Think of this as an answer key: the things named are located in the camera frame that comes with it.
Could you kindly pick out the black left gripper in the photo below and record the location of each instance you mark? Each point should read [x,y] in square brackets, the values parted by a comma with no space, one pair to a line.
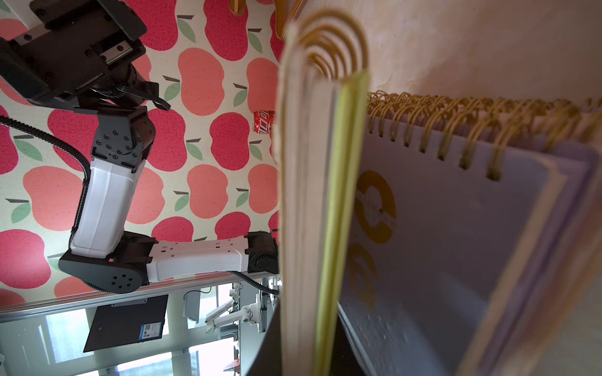
[79,58]

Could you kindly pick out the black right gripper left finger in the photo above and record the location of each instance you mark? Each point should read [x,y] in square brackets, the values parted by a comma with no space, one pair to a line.
[268,361]

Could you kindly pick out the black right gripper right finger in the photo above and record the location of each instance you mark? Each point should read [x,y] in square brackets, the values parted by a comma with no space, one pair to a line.
[345,348]

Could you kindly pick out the green calendar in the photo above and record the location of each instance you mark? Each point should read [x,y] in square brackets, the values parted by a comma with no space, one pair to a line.
[321,108]

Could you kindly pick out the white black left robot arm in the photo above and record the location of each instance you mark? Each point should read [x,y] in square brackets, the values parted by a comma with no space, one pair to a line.
[101,253]

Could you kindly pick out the red cola can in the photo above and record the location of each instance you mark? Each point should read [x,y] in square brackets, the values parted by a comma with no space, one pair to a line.
[263,122]

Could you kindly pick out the orange wooden shelf rack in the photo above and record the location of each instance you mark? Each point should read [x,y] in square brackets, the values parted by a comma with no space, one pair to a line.
[286,11]

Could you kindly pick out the aluminium frame rail front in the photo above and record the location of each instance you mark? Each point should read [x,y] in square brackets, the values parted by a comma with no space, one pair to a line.
[98,298]

